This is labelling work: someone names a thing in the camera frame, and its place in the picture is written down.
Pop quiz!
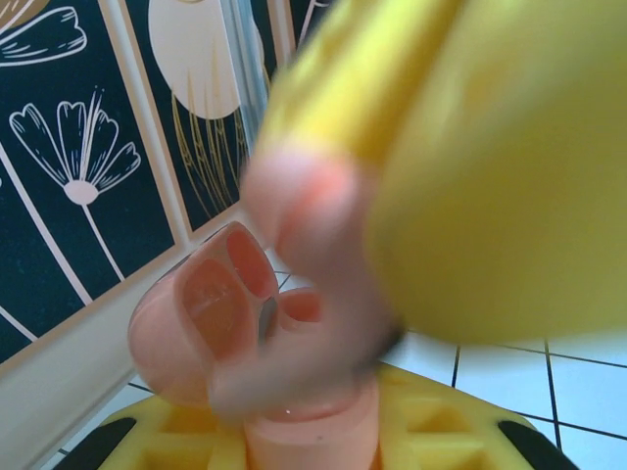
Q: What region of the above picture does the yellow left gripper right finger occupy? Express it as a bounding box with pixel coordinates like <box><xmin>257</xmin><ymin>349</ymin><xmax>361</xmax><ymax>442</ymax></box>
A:
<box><xmin>370</xmin><ymin>364</ymin><xmax>570</xmax><ymax>470</ymax></box>

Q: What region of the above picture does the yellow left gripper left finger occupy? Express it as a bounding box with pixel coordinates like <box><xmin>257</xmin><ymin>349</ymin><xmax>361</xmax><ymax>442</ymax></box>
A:
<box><xmin>52</xmin><ymin>393</ymin><xmax>252</xmax><ymax>470</ymax></box>

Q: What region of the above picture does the orange rectangular earbud case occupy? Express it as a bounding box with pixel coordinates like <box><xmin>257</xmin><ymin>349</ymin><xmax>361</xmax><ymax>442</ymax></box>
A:
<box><xmin>126</xmin><ymin>219</ymin><xmax>386</xmax><ymax>470</ymax></box>

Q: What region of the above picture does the aluminium corner post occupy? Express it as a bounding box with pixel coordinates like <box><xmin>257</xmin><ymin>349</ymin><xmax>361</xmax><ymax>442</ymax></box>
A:
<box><xmin>228</xmin><ymin>0</ymin><xmax>271</xmax><ymax>129</ymax></box>

